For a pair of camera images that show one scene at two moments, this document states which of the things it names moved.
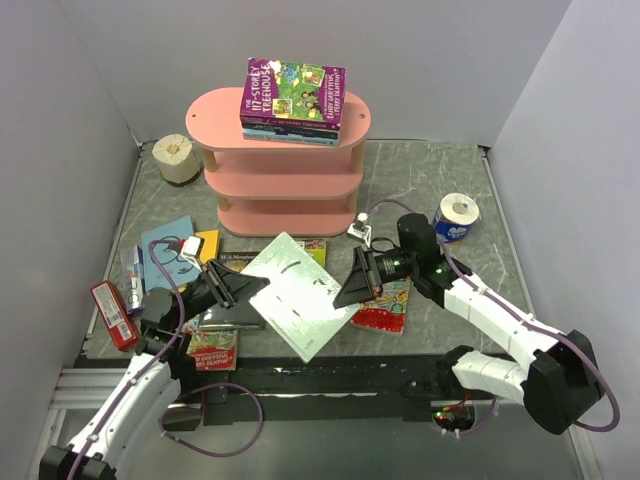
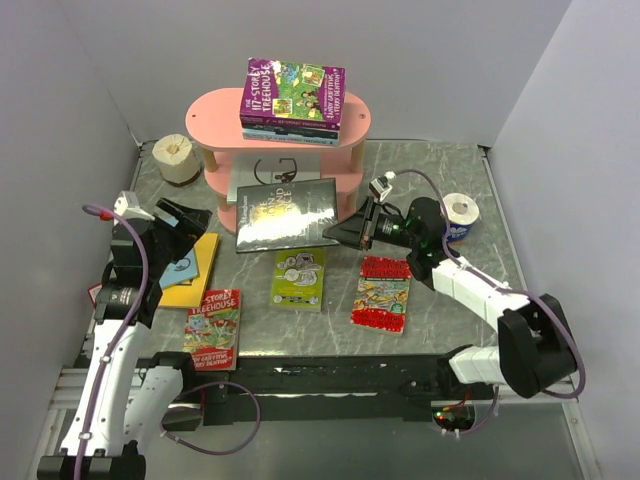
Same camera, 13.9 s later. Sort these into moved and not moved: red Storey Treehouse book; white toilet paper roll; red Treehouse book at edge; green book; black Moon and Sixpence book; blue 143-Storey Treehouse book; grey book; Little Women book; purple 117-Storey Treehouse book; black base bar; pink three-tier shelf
Moved: grey book; green book; black Moon and Sixpence book
Not moved: purple 117-Storey Treehouse book; red Storey Treehouse book; white toilet paper roll; blue 143-Storey Treehouse book; red Treehouse book at edge; pink three-tier shelf; black base bar; Little Women book
